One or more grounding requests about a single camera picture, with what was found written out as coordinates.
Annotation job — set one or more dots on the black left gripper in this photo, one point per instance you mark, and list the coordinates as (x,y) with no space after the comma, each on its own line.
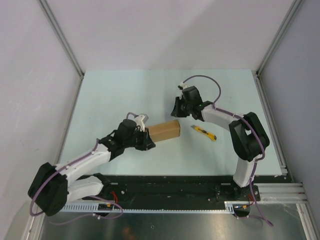
(147,143)

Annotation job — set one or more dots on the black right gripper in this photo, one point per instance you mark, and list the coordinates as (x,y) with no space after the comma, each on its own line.
(176,112)

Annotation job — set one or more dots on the brown cardboard express box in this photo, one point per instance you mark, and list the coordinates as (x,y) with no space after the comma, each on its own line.
(165,131)

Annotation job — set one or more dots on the yellow utility knife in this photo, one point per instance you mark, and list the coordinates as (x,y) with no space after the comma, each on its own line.
(202,131)

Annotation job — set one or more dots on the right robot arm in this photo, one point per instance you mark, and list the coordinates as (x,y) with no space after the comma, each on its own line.
(248,136)

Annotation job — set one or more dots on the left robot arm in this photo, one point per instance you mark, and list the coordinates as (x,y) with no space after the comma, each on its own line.
(56,185)

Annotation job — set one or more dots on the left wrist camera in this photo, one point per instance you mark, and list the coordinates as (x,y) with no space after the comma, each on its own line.
(140,121)

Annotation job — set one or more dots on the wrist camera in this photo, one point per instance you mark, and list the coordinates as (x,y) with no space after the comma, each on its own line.
(140,121)
(182,86)

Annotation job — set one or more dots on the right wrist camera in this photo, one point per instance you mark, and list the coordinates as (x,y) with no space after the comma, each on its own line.
(182,86)

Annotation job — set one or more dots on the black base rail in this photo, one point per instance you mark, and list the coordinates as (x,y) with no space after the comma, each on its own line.
(174,190)

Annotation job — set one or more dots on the right aluminium frame post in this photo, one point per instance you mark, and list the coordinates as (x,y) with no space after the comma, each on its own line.
(280,34)

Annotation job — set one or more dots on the aluminium frame post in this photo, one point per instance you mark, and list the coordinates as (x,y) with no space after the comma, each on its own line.
(52,20)
(280,34)

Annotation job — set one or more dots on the left aluminium frame post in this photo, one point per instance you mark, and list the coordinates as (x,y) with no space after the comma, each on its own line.
(52,20)

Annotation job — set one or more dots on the grey slotted cable duct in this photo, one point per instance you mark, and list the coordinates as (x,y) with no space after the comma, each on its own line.
(207,207)

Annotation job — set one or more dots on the aluminium front cross rail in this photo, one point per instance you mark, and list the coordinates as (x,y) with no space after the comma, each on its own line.
(282,193)

